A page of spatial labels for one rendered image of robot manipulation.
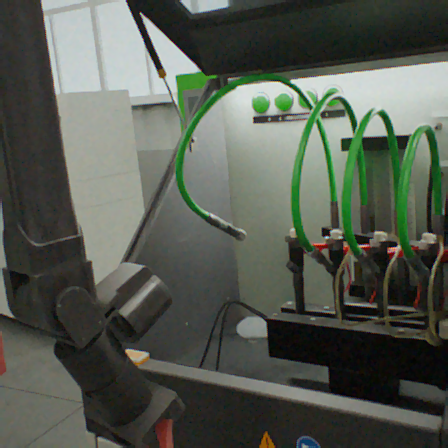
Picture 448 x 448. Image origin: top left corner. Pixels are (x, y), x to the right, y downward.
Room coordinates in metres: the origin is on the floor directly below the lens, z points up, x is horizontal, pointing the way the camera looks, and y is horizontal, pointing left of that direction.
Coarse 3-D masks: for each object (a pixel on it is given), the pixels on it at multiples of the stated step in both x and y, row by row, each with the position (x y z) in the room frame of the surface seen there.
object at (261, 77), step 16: (240, 80) 1.10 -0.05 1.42; (256, 80) 1.12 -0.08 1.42; (272, 80) 1.14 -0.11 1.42; (288, 80) 1.16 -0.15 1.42; (304, 96) 1.18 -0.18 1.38; (192, 128) 1.03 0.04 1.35; (320, 128) 1.21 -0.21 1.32; (176, 160) 1.01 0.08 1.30; (176, 176) 1.01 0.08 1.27; (192, 208) 1.02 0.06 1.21
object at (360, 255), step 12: (372, 108) 0.96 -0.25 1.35; (360, 120) 0.93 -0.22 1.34; (384, 120) 1.02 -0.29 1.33; (360, 132) 0.90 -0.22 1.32; (396, 144) 1.05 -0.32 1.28; (348, 156) 0.88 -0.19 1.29; (396, 156) 1.06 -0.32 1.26; (348, 168) 0.86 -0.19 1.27; (396, 168) 1.06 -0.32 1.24; (348, 180) 0.85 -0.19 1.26; (396, 180) 1.07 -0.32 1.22; (348, 192) 0.85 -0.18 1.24; (396, 192) 1.07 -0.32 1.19; (348, 204) 0.84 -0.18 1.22; (396, 204) 1.07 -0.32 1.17; (348, 216) 0.84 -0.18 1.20; (396, 216) 1.07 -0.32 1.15; (348, 228) 0.84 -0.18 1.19; (396, 228) 1.07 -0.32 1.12; (348, 240) 0.85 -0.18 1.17; (360, 252) 0.87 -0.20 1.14; (372, 264) 0.91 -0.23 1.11
